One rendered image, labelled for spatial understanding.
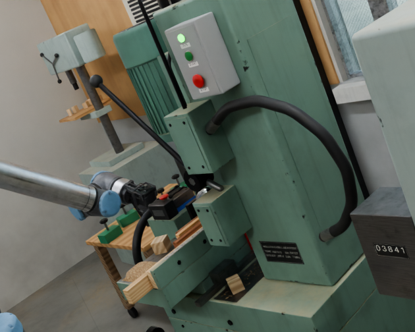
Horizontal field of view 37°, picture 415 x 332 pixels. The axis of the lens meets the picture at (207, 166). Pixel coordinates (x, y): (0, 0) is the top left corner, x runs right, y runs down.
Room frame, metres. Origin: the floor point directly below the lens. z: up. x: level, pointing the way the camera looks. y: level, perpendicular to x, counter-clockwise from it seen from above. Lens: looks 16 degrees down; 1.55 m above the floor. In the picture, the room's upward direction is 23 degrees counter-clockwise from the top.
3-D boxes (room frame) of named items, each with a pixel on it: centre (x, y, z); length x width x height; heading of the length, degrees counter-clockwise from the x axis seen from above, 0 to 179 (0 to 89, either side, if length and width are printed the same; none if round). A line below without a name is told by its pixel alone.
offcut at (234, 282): (1.47, 0.06, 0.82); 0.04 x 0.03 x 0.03; 5
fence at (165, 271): (1.63, 0.00, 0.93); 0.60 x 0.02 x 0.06; 129
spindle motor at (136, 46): (1.67, 0.01, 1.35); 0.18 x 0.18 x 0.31
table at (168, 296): (1.74, 0.09, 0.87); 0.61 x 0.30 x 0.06; 129
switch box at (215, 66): (1.33, -0.08, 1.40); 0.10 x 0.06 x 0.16; 39
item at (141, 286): (1.64, 0.04, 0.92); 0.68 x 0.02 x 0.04; 129
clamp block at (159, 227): (1.81, 0.14, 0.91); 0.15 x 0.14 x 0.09; 129
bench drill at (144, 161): (4.04, 0.49, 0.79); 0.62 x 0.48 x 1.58; 32
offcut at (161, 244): (1.68, 0.21, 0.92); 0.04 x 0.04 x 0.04; 66
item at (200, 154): (1.40, -0.01, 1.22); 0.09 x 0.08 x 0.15; 39
